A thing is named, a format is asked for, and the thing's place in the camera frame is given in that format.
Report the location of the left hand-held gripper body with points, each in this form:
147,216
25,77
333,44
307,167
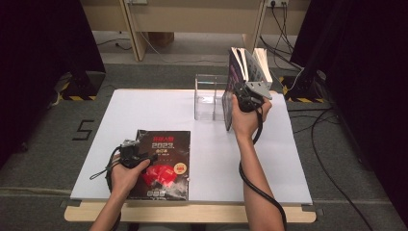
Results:
131,154

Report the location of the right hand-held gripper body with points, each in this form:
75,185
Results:
253,96

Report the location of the black book with red print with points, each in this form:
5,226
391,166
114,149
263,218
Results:
170,144

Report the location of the white book with picture grid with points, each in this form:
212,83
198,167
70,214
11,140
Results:
256,69

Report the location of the clear acrylic book rack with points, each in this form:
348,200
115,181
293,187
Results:
205,96

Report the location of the person's left hand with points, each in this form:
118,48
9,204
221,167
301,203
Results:
126,179

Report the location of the person's right hand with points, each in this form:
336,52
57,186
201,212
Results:
248,123

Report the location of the black stand base striped tape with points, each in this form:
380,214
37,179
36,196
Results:
304,86
86,83

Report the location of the light wooden table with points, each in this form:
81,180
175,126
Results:
192,213

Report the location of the light wooden desk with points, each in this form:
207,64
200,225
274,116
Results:
192,19

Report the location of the brown cardboard box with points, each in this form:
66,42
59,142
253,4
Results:
162,38

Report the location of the black curtain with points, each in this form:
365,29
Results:
38,64
369,80

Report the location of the white wall socket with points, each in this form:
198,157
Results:
278,3

